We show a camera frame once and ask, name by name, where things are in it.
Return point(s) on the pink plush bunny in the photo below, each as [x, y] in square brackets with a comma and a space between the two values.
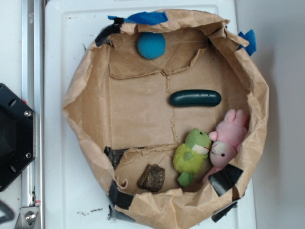
[227, 139]

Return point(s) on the brown rough rock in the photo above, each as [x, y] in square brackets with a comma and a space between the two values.
[152, 178]

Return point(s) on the metal corner bracket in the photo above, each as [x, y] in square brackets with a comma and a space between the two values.
[28, 218]

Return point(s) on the dark green toy cucumber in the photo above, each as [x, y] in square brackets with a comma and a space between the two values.
[195, 97]

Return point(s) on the green plush frog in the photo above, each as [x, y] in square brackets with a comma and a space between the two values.
[189, 156]

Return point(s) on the white plastic board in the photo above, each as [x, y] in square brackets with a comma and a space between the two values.
[62, 95]

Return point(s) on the aluminium extrusion rail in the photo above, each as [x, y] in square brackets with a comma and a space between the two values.
[32, 91]

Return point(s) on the blue textured ball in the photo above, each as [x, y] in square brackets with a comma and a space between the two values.
[151, 45]

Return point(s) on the brown paper bag tray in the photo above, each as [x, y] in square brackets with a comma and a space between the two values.
[188, 34]

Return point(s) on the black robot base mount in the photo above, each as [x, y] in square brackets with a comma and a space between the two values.
[16, 136]

